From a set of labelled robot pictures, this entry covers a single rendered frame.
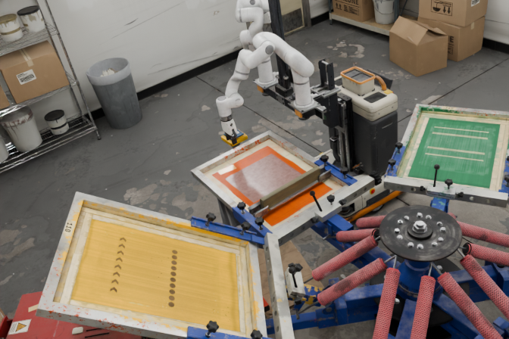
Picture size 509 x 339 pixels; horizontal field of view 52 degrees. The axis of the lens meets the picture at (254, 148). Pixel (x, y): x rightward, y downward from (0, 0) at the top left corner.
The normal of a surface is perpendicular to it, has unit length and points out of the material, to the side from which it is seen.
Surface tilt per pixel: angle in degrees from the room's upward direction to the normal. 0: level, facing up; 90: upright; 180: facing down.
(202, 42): 90
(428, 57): 90
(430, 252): 0
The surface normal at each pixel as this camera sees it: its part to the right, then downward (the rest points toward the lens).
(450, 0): -0.77, 0.43
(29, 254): -0.15, -0.82
